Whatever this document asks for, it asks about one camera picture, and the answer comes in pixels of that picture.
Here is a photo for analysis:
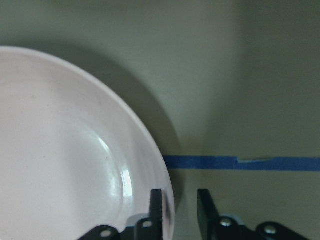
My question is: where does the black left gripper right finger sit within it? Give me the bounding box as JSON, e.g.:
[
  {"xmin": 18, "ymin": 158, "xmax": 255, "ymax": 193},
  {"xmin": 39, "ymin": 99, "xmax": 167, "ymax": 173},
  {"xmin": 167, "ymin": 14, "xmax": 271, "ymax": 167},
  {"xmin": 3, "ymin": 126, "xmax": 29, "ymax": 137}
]
[{"xmin": 197, "ymin": 189, "xmax": 306, "ymax": 240}]

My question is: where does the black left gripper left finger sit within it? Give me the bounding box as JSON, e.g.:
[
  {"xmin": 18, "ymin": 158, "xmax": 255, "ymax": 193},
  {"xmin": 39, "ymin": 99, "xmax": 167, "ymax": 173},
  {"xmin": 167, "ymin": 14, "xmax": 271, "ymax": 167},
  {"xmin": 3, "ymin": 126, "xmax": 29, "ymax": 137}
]
[{"xmin": 80, "ymin": 189, "xmax": 163, "ymax": 240}]

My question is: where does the pink plate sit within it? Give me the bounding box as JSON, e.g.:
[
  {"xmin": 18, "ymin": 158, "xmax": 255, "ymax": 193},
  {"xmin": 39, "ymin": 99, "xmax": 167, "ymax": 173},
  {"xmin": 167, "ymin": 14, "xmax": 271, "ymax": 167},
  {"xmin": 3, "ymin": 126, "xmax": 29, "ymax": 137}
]
[{"xmin": 0, "ymin": 46, "xmax": 175, "ymax": 240}]

